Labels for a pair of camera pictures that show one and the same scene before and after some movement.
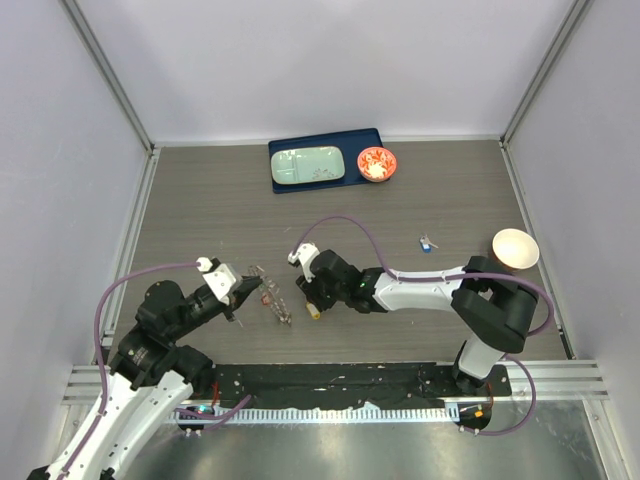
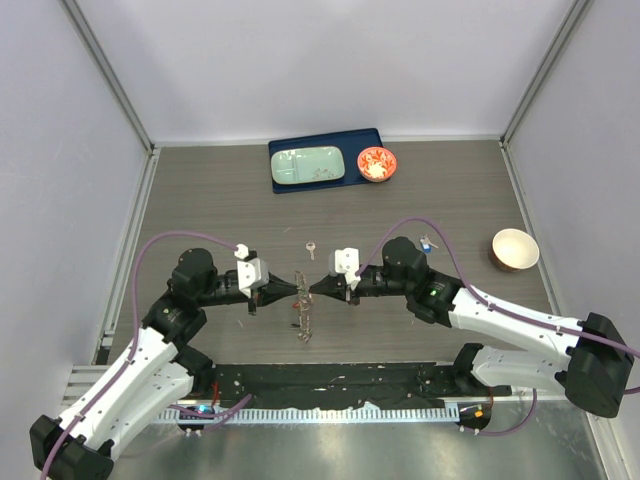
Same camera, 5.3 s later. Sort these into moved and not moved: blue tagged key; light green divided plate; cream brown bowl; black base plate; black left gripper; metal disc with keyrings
Moved: metal disc with keyrings; black left gripper
Not moved: light green divided plate; blue tagged key; black base plate; cream brown bowl
